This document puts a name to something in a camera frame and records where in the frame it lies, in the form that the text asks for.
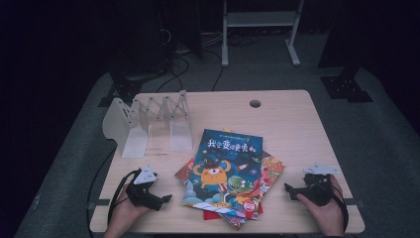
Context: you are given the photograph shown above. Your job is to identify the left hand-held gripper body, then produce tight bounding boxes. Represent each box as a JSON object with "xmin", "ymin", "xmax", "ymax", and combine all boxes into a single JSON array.
[{"xmin": 124, "ymin": 164, "xmax": 164, "ymax": 212}]

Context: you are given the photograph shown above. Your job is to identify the dark blue monster picture book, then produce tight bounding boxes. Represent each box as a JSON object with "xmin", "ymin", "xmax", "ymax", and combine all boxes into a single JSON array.
[{"xmin": 181, "ymin": 128, "xmax": 264, "ymax": 221}]

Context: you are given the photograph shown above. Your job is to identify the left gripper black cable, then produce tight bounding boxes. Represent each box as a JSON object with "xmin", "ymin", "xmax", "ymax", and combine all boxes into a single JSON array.
[{"xmin": 86, "ymin": 148, "xmax": 143, "ymax": 238}]

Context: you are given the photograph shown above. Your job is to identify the grey tape strip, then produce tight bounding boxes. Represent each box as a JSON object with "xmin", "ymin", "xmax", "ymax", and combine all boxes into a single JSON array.
[
  {"xmin": 343, "ymin": 197, "xmax": 367, "ymax": 209},
  {"xmin": 87, "ymin": 197, "xmax": 112, "ymax": 210}
]

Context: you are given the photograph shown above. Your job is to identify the black floor cable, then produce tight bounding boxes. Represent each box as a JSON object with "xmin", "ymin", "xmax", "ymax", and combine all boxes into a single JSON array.
[
  {"xmin": 211, "ymin": 49, "xmax": 226, "ymax": 92},
  {"xmin": 155, "ymin": 56, "xmax": 191, "ymax": 94}
]

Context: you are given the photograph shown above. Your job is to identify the red picture book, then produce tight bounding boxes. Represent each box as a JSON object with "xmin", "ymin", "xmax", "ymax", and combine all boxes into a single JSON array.
[{"xmin": 202, "ymin": 201, "xmax": 264, "ymax": 221}]

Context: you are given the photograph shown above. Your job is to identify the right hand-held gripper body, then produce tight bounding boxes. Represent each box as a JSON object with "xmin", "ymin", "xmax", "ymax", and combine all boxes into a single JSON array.
[{"xmin": 296, "ymin": 162, "xmax": 341, "ymax": 207}]

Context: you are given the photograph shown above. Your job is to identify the clear acrylic expandable book rack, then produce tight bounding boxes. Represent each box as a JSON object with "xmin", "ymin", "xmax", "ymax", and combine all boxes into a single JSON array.
[{"xmin": 102, "ymin": 89, "xmax": 194, "ymax": 159}]

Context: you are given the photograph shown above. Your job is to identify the white metal stand frame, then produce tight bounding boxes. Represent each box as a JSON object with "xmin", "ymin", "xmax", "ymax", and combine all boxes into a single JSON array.
[{"xmin": 221, "ymin": 0, "xmax": 305, "ymax": 68}]

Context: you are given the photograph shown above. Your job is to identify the light blue animal picture book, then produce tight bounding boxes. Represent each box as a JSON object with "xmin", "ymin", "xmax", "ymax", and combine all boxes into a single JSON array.
[{"xmin": 173, "ymin": 150, "xmax": 287, "ymax": 232}]

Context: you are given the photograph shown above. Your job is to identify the person's left hand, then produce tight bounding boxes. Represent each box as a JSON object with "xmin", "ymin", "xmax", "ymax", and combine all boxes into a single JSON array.
[{"xmin": 103, "ymin": 183, "xmax": 152, "ymax": 238}]

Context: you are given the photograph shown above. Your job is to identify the person's right hand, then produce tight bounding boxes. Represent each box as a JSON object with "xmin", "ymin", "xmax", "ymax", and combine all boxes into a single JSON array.
[{"xmin": 295, "ymin": 174, "xmax": 346, "ymax": 238}]

